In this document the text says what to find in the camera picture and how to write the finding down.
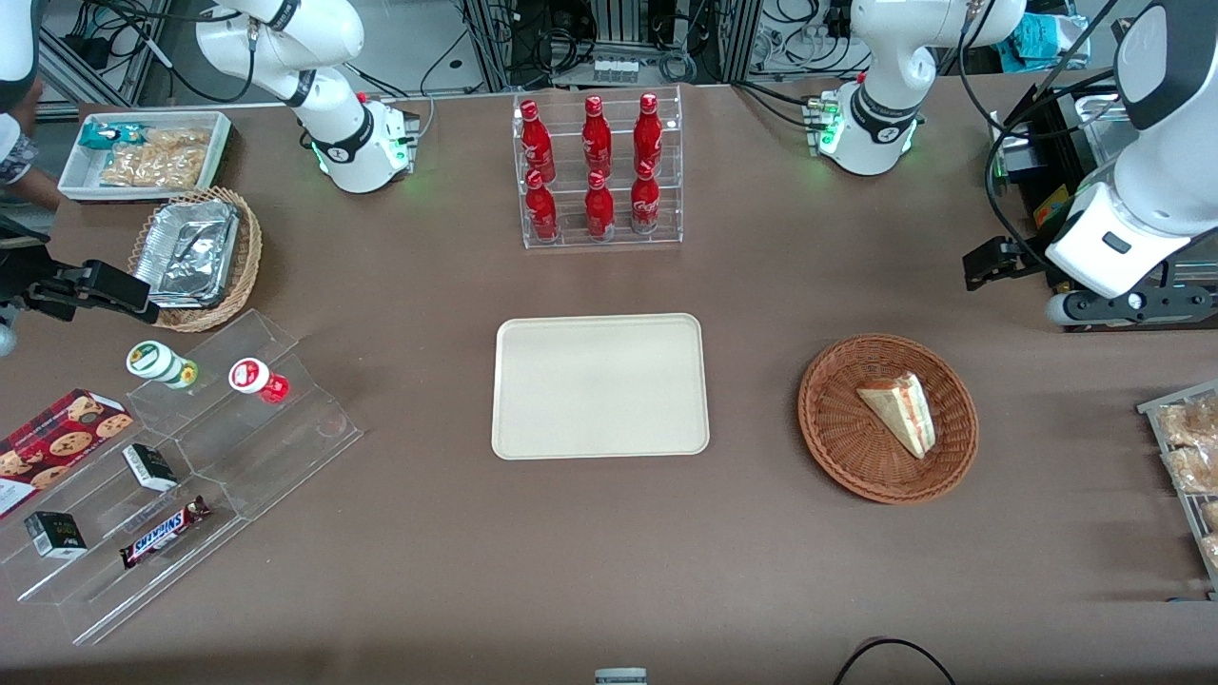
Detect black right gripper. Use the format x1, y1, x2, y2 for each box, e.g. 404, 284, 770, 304
19, 260, 162, 325

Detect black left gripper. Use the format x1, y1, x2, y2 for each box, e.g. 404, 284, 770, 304
963, 236, 1053, 292

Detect triangular sandwich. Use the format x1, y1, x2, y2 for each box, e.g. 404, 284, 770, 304
855, 372, 937, 460

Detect light wicker basket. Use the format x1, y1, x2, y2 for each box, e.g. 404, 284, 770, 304
128, 186, 264, 334

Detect brown wicker basket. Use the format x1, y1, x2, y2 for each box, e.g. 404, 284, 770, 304
797, 333, 980, 505

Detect cream plastic tray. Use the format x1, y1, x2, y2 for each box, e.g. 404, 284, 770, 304
491, 313, 712, 461

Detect stacked aluminium foil trays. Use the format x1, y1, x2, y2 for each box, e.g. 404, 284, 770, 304
132, 198, 242, 309

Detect green label white drink bottle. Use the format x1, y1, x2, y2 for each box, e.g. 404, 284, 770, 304
126, 340, 200, 390

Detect black food warmer appliance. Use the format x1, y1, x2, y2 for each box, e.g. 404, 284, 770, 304
988, 74, 1218, 333

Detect white rectangular snack bin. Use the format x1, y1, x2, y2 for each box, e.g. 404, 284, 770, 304
57, 110, 233, 205

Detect clear bag of crackers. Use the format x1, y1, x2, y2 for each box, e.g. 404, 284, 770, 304
99, 128, 212, 189

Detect teal snack packet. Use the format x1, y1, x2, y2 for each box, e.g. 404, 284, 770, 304
78, 122, 150, 152

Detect red white-capped drink bottle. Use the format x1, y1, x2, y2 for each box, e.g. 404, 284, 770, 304
228, 357, 291, 405

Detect red cookie box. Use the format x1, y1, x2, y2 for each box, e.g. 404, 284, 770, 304
0, 388, 135, 520

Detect person in patterned clothing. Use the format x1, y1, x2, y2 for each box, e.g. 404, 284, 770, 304
0, 80, 64, 212

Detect small black box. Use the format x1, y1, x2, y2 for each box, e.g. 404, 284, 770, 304
24, 511, 88, 559
122, 442, 180, 493

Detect teal plastic bag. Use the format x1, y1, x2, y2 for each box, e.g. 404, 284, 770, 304
1011, 12, 1092, 73

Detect clear acrylic stepped stand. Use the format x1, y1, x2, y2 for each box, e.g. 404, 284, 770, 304
0, 308, 365, 647

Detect Snickers chocolate bar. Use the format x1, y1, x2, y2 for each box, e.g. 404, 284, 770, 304
119, 495, 212, 570

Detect red cola bottle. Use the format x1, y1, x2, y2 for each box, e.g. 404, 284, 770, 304
519, 100, 557, 183
581, 95, 614, 178
633, 92, 664, 176
524, 170, 560, 243
583, 170, 617, 240
629, 161, 661, 236

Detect clear acrylic bottle rack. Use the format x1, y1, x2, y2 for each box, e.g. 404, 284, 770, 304
512, 86, 684, 251

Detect aluminium equipment rack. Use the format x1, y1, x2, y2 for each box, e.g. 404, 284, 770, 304
462, 0, 764, 93

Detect grey wire bread tray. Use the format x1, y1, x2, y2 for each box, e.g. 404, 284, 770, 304
1136, 381, 1218, 602

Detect black cable loop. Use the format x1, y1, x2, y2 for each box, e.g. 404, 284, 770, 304
832, 636, 958, 685

